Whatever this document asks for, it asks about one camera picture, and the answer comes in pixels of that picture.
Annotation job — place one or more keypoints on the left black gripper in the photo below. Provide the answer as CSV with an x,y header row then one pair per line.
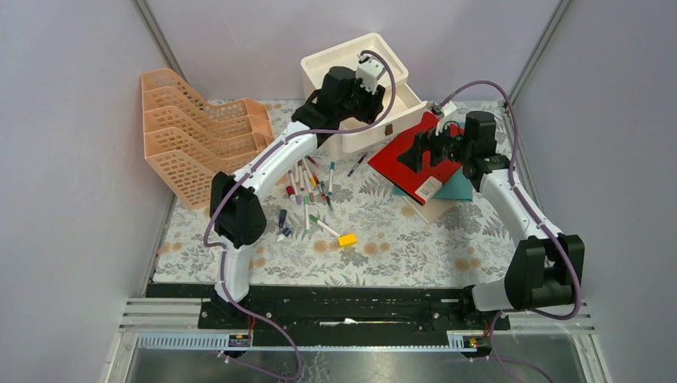
x,y
374,101

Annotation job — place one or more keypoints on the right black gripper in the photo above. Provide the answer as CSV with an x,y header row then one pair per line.
x,y
423,142

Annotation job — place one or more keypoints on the white three-drawer cabinet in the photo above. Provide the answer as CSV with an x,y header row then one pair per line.
x,y
315,66

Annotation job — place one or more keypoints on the white top drawer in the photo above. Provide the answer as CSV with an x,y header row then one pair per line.
x,y
407,111

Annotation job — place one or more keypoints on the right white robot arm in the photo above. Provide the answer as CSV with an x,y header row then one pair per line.
x,y
545,271

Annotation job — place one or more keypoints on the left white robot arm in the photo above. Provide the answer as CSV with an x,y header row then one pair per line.
x,y
237,220

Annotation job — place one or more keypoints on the teal folder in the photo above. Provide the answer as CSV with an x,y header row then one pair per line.
x,y
444,181

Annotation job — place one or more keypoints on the beige notebook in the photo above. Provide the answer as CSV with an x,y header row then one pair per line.
x,y
439,209

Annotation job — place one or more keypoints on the blue pen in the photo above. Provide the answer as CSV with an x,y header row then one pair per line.
x,y
356,165

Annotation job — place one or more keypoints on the red capped marker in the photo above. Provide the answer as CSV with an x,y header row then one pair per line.
x,y
312,161

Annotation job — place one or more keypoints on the green marker upright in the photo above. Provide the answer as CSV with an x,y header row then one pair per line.
x,y
306,204

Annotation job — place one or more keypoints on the green capped white marker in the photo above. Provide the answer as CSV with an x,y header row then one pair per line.
x,y
324,226

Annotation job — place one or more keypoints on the floral table mat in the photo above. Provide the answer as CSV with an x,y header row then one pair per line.
x,y
396,246

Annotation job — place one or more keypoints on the yellow eraser block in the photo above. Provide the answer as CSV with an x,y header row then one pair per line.
x,y
347,240

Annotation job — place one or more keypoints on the small blue white cap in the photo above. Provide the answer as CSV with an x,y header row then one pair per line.
x,y
285,233

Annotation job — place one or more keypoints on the peach plastic file organizer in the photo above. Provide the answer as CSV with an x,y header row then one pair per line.
x,y
188,139

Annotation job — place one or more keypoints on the red ring binder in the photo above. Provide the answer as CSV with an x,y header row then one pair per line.
x,y
421,178

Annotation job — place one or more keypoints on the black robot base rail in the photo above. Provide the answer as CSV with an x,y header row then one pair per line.
x,y
338,316

